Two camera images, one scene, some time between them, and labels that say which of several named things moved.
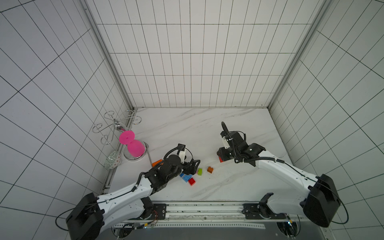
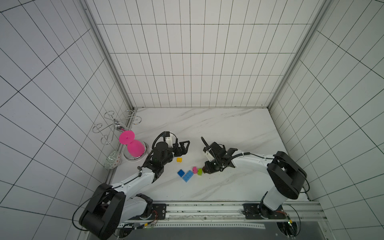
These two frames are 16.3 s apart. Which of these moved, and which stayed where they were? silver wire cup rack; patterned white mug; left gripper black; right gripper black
Moved: left gripper black; right gripper black
Stayed: patterned white mug; silver wire cup rack
